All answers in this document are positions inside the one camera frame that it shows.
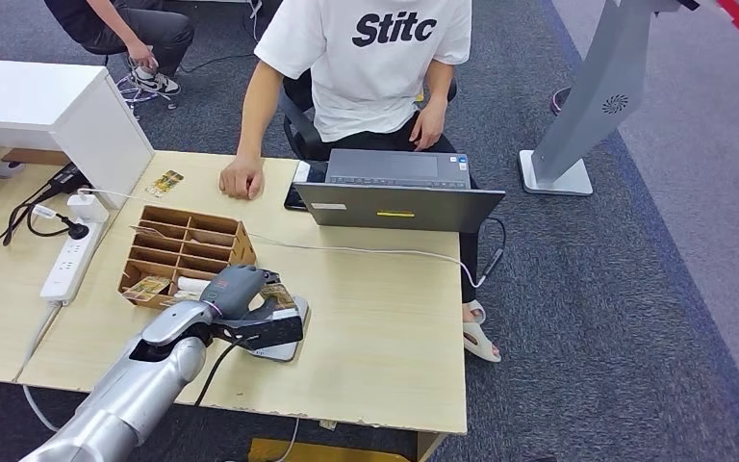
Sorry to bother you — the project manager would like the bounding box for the person's right hand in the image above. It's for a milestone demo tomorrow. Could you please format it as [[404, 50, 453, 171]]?
[[217, 156, 266, 201]]

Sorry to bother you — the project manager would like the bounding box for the person's left hand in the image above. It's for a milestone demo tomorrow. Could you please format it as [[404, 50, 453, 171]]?
[[408, 98, 448, 152]]

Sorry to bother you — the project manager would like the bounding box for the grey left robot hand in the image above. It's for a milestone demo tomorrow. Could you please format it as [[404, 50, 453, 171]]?
[[198, 264, 282, 322]]

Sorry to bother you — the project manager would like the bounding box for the person's hand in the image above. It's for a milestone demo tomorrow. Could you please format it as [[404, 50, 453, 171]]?
[[127, 40, 161, 71]]

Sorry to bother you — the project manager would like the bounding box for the person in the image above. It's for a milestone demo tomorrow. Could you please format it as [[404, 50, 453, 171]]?
[[42, 0, 196, 97], [217, 0, 503, 365]]

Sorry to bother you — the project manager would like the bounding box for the cardboard card organizer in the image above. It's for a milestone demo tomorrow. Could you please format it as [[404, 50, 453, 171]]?
[[117, 204, 258, 312]]

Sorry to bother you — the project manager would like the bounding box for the grey card reader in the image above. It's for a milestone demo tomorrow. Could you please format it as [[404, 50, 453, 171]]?
[[242, 295, 311, 364]]

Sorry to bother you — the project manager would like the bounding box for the white sneaker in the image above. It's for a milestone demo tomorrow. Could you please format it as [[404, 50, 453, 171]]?
[[128, 65, 183, 97]]

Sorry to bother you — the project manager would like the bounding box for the white paper roll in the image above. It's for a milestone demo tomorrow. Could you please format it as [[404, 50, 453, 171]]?
[[176, 275, 213, 295]]

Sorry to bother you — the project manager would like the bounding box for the black smartphone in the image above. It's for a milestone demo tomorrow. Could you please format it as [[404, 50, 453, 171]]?
[[283, 160, 331, 213]]

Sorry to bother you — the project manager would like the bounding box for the black office chair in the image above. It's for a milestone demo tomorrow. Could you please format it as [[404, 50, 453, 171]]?
[[276, 68, 459, 162]]

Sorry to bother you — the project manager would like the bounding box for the grey laptop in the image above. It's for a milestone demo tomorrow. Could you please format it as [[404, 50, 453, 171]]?
[[293, 148, 507, 235]]

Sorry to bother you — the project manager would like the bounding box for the white cabinet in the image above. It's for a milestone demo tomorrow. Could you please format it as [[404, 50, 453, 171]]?
[[0, 57, 156, 211]]

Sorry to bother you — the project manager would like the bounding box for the black power adapter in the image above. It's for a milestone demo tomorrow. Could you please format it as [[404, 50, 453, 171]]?
[[47, 162, 90, 195]]

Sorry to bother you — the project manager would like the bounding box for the wooden board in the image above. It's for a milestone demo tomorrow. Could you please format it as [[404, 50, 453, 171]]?
[[0, 148, 70, 167]]

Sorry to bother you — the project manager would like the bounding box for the white charger plug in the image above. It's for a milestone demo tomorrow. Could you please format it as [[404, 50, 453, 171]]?
[[66, 192, 110, 224]]

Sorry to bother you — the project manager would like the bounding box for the white power strip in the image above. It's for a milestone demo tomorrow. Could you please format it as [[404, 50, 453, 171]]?
[[38, 217, 104, 304]]

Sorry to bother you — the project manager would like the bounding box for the grey kiosk stand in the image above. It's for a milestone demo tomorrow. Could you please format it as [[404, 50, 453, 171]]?
[[518, 0, 705, 197]]

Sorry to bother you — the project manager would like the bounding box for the white sandal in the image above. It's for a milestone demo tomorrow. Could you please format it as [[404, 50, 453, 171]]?
[[461, 299, 503, 365]]

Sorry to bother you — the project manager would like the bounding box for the purple white cable bundle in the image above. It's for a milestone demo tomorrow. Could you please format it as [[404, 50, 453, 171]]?
[[114, 73, 180, 119]]

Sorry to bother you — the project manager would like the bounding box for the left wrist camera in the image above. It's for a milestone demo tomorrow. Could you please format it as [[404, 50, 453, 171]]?
[[206, 304, 306, 352]]

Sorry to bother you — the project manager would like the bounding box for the thin black cable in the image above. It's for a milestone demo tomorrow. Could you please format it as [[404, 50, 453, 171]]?
[[178, 50, 259, 74]]

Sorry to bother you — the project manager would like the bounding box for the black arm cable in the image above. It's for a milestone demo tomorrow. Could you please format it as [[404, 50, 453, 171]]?
[[193, 338, 249, 409]]

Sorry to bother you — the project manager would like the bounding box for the short white cable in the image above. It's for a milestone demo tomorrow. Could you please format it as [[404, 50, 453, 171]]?
[[246, 0, 266, 39]]

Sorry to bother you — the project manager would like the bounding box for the long white cable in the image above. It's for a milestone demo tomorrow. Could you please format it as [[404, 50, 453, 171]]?
[[76, 188, 489, 290]]

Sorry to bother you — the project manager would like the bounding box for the black laptop cable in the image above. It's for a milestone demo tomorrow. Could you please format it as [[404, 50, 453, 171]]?
[[471, 217, 508, 288]]

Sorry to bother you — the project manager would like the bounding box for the thin white cable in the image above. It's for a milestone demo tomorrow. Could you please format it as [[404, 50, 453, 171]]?
[[270, 417, 300, 462]]

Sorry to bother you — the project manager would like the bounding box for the black plug with cable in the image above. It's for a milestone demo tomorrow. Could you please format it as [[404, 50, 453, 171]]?
[[2, 188, 90, 248]]

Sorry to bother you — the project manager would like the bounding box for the white power strip cord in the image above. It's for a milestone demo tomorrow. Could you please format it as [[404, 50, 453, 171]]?
[[18, 302, 62, 435]]

